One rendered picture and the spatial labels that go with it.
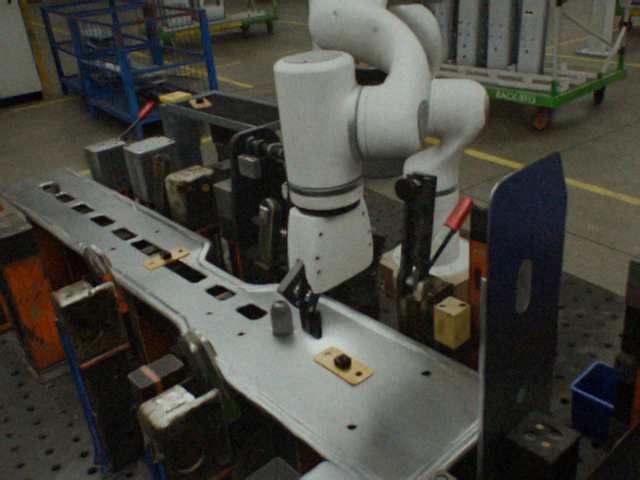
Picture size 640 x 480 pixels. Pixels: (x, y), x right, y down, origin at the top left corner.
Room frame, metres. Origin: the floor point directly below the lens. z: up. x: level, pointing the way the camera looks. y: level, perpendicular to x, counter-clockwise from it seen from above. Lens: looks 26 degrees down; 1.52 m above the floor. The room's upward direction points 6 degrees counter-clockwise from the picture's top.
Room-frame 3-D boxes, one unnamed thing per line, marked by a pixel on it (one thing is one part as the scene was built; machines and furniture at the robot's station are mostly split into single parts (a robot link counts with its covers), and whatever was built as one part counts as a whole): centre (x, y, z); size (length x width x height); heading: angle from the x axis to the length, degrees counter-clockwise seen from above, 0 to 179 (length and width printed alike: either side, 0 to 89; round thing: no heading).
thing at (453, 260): (1.35, -0.26, 0.87); 0.19 x 0.19 x 0.18
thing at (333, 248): (0.69, -0.01, 1.19); 0.10 x 0.07 x 0.11; 129
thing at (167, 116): (1.64, 0.33, 0.92); 0.08 x 0.08 x 0.44; 39
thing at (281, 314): (0.79, 0.07, 1.02); 0.03 x 0.03 x 0.07
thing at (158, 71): (5.96, 1.41, 0.47); 1.20 x 0.80 x 0.95; 33
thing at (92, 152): (1.61, 0.52, 0.88); 0.11 x 0.10 x 0.36; 129
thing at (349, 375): (0.69, -0.01, 1.01); 0.08 x 0.04 x 0.01; 39
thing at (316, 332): (0.65, 0.03, 1.11); 0.03 x 0.03 x 0.07; 39
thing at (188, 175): (1.27, 0.26, 0.89); 0.13 x 0.11 x 0.38; 129
